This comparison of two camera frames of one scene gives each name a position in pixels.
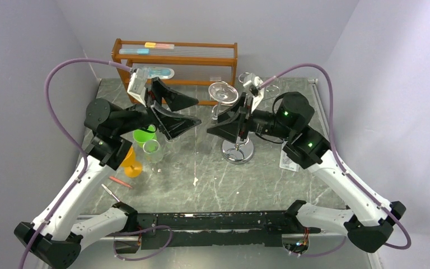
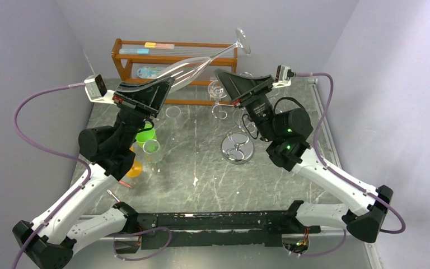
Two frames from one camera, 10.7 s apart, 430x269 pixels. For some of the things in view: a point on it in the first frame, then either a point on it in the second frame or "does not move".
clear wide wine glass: [152, 149] does not move
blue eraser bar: [135, 51] does not move
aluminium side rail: [316, 91] does not move
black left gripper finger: [173, 125] -> [159, 97]
